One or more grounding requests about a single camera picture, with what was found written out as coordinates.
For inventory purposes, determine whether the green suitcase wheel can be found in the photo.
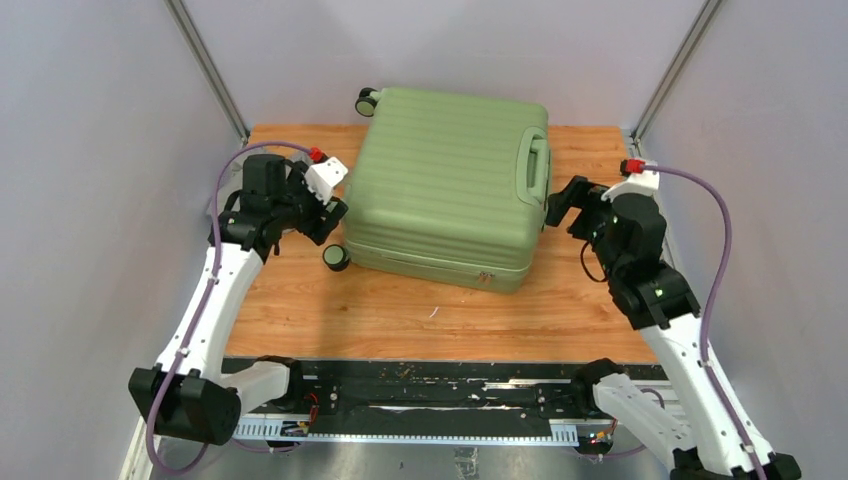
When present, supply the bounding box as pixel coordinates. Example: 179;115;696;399
354;87;382;118
322;244;351;272

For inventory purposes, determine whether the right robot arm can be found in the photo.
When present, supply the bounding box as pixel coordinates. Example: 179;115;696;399
545;175;802;479

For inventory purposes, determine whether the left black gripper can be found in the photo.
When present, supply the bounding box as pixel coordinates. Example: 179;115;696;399
272;162;347;245

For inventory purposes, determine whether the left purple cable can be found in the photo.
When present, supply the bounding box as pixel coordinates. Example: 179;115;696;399
144;140;326;477

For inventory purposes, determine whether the purple cable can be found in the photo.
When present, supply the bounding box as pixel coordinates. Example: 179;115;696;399
144;140;326;477
619;158;770;480

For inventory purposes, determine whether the green suitcase wheel front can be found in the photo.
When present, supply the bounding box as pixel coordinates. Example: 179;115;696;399
322;244;351;272

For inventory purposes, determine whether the green suitcase blue lining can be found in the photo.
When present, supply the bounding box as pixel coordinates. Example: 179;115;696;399
343;87;553;294

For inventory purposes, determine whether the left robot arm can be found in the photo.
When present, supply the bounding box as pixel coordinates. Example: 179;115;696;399
128;153;348;446

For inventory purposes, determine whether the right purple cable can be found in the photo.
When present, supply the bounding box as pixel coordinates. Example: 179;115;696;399
619;158;770;480

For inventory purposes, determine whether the aluminium frame rail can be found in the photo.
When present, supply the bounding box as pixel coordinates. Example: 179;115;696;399
119;370;763;480

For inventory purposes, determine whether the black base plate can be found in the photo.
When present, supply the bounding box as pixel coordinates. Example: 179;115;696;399
241;359;639;439

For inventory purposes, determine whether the crumpled grey-green cloth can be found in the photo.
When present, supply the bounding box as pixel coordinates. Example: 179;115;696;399
205;145;312;218

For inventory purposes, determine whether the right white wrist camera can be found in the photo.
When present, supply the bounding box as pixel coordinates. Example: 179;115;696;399
601;158;660;202

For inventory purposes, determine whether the green suitcase wheel rear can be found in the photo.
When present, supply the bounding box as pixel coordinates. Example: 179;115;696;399
354;87;382;118

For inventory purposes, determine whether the metal zipper pull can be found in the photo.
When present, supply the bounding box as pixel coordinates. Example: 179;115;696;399
477;271;496;288

